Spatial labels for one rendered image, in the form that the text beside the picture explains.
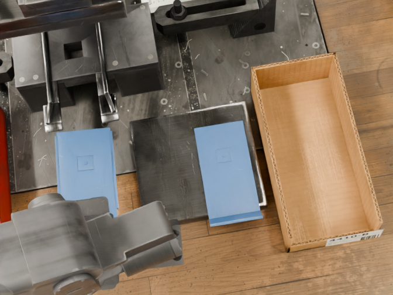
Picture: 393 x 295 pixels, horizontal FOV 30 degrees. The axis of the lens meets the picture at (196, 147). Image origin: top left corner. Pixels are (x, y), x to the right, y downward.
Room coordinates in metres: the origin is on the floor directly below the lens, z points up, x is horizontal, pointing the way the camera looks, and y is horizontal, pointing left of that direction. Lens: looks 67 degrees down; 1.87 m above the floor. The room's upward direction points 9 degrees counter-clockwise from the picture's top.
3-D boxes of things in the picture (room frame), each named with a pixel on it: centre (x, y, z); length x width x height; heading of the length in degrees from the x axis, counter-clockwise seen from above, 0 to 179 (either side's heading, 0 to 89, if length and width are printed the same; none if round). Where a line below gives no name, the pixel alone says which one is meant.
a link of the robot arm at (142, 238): (0.20, 0.09, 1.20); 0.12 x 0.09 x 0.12; 103
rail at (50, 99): (0.54, 0.19, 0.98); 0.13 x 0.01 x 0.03; 1
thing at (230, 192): (0.35, -0.04, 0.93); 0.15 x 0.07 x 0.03; 0
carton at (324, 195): (0.36, -0.16, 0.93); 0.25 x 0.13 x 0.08; 1
